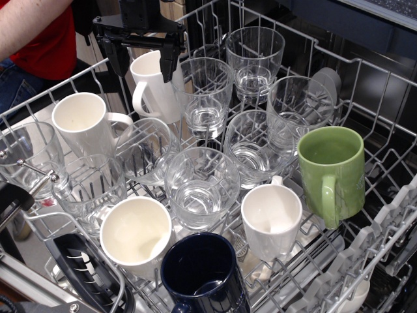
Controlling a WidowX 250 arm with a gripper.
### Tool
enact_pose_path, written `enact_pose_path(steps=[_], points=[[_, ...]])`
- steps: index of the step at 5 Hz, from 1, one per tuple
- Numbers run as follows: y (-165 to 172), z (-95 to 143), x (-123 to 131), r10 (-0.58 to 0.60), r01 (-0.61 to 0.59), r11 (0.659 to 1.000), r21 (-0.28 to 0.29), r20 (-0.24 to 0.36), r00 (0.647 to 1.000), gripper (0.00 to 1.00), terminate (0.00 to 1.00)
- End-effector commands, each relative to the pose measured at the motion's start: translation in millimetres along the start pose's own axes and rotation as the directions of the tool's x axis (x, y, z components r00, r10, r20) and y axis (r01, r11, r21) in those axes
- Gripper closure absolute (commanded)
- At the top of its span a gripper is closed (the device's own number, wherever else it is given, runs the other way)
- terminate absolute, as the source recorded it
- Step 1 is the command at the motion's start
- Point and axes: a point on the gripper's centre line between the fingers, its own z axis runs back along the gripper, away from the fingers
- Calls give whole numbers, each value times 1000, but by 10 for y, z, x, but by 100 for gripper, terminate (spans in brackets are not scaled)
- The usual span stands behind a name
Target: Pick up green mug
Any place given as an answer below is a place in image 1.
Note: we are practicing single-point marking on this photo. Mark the white mug front left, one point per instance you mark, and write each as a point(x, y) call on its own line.
point(136, 235)

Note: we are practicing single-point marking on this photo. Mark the small white mug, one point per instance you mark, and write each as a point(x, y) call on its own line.
point(271, 216)

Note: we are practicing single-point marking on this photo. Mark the clear glass centre front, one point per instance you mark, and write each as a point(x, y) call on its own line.
point(201, 184)

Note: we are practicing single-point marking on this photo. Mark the metal clamp screw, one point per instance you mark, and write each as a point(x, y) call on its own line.
point(27, 171)

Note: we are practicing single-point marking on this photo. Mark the clear glass centre right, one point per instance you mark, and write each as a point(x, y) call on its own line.
point(260, 144)

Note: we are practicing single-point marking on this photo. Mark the clear glass front left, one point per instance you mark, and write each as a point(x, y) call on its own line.
point(89, 188)

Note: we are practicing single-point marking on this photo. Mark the grey wire dishwasher rack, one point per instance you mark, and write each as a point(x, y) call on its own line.
point(372, 102)

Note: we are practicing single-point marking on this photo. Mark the clear glass centre left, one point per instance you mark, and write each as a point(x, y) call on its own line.
point(146, 149)

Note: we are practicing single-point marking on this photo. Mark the green ceramic mug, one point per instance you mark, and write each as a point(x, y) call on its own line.
point(332, 166)

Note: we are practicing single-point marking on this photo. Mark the grey rack roller wheel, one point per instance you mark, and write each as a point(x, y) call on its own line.
point(331, 80)

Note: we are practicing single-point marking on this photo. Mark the grey plastic tine row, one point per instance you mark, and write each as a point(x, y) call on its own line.
point(351, 266)

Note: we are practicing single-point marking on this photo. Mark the red shirt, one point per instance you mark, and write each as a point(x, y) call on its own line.
point(52, 54)

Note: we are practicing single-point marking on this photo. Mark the tall white mug rear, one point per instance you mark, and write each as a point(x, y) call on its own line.
point(153, 97)

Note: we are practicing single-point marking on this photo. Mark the tall clear glass centre rear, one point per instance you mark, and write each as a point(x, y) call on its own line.
point(204, 91)

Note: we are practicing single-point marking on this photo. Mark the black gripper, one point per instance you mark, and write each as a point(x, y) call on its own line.
point(140, 24)

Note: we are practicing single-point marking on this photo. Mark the clear glass far left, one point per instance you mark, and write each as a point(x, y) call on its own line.
point(29, 151)

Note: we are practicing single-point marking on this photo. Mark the clear glass rear right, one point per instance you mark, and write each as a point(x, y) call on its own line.
point(255, 54)

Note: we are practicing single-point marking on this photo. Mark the black rack handle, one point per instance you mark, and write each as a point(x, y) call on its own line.
point(91, 277)

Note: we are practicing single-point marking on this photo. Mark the tall white mug left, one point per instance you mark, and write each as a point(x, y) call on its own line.
point(85, 124)

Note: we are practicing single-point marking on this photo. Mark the person forearm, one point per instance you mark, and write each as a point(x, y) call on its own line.
point(23, 20)

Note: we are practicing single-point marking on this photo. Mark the tall white mug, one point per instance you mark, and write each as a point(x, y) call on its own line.
point(153, 97)
point(85, 124)

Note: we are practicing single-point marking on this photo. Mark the navy blue mug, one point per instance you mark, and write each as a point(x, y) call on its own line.
point(201, 274)

